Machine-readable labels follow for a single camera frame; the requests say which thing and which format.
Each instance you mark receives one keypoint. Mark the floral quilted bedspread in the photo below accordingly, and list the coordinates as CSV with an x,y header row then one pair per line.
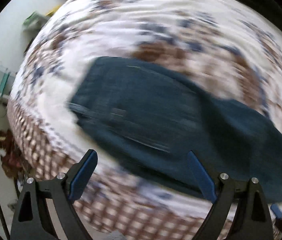
x,y
226,48

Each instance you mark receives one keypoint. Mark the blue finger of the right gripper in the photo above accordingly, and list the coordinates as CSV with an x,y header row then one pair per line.
x,y
276,211

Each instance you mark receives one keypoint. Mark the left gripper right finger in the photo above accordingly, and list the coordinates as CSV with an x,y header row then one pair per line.
x,y
251,219

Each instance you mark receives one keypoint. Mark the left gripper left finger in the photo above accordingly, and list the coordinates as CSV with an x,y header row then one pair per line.
x,y
32,219

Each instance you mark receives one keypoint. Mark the dark blue denim jeans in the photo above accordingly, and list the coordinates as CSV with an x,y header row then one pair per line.
x,y
163,127

